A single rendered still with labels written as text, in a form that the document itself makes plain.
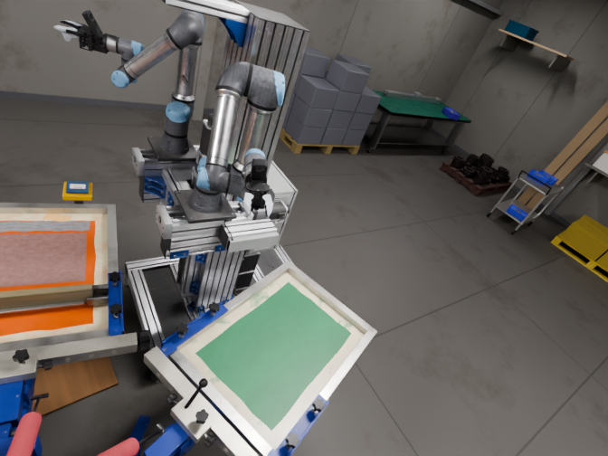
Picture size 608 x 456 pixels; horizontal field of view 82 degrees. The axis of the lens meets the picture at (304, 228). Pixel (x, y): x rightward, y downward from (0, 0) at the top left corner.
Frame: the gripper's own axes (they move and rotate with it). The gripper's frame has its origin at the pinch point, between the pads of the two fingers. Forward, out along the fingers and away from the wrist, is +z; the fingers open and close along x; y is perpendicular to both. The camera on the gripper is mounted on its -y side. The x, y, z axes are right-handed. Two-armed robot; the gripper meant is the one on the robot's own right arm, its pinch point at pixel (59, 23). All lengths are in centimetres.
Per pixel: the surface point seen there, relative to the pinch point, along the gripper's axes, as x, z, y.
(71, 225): -65, -20, 63
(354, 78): 295, -241, 89
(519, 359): -61, -388, 162
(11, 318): -116, -19, 57
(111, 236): -70, -39, 60
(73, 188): -37, -11, 66
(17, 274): -96, -12, 60
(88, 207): -53, -23, 62
